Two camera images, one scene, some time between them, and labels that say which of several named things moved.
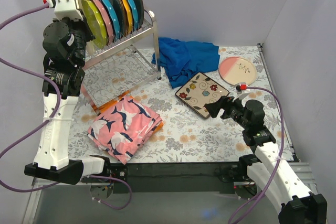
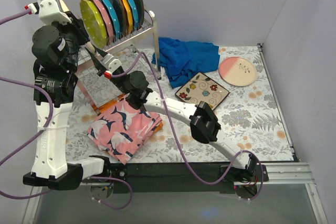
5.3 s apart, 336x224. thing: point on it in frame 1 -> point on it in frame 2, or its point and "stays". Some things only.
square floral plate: [199, 91] stays
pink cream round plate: [235, 70] stays
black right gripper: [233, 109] -> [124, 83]
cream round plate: [90, 48] stays
